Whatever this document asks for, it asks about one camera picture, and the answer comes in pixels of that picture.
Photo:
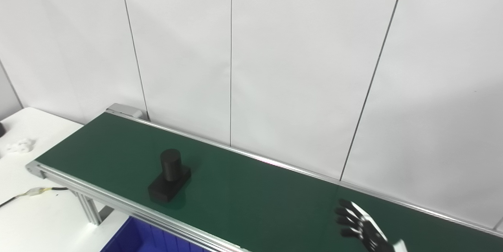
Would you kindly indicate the blue plastic bin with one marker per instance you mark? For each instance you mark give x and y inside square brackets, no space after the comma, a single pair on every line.
[141,240]

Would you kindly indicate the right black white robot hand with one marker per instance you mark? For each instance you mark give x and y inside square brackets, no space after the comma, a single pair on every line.
[367,230]

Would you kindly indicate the black cylinder block part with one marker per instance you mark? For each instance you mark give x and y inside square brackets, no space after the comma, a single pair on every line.
[171,173]

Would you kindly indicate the small white plastic part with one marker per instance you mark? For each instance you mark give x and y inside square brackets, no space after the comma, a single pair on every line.
[19,146]

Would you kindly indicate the green conveyor belt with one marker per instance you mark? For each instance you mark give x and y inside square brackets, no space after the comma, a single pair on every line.
[118,205]
[255,197]

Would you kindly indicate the aluminium conveyor leg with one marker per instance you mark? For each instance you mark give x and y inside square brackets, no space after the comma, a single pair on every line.
[88,208]

